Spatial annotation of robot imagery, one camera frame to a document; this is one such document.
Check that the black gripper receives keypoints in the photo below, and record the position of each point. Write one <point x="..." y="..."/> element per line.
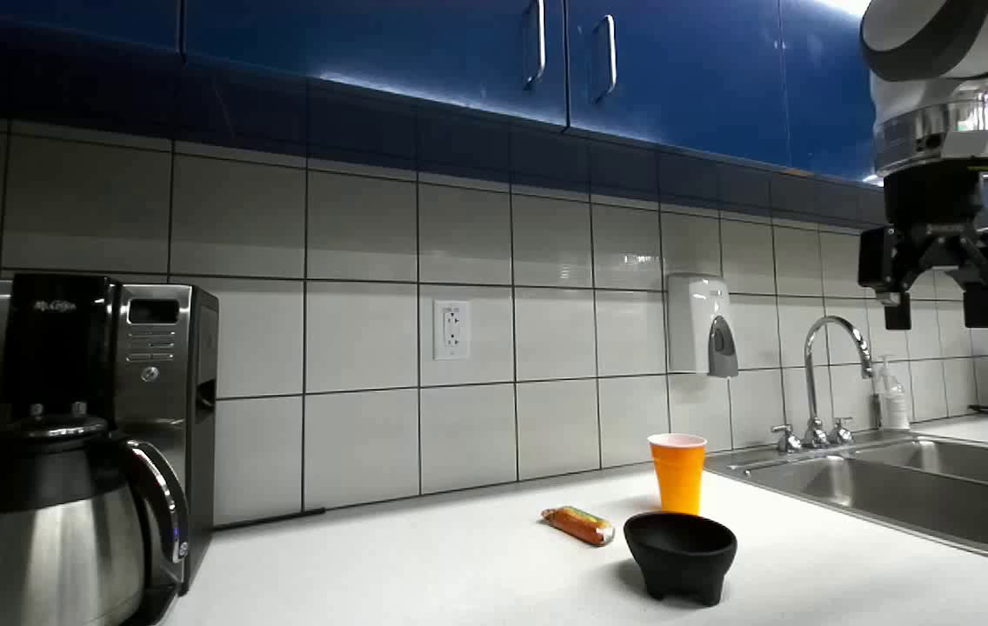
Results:
<point x="929" y="222"/>

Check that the orange granola bar packet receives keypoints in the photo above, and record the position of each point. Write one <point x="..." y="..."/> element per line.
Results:
<point x="580" y="522"/>

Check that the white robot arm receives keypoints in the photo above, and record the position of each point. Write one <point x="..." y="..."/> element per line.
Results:
<point x="929" y="149"/>

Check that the black stone bowl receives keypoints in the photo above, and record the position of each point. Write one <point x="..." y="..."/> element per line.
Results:
<point x="681" y="556"/>

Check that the clear soap bottle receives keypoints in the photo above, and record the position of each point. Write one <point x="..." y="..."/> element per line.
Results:
<point x="893" y="398"/>

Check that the stainless steel double sink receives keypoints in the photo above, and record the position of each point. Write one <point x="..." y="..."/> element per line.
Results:
<point x="913" y="482"/>

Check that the white soap dispenser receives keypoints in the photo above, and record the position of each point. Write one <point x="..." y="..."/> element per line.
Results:
<point x="702" y="334"/>

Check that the blue upper cabinets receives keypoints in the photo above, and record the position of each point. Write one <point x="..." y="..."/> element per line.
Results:
<point x="448" y="81"/>

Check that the orange plastic cup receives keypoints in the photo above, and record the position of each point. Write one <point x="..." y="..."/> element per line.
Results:
<point x="681" y="471"/>

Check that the black steel coffee maker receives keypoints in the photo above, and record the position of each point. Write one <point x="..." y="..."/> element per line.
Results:
<point x="145" y="360"/>

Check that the steel coffee carafe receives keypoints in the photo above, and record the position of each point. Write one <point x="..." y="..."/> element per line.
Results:
<point x="90" y="529"/>

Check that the white wall outlet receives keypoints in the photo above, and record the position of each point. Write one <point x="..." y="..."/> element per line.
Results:
<point x="450" y="328"/>

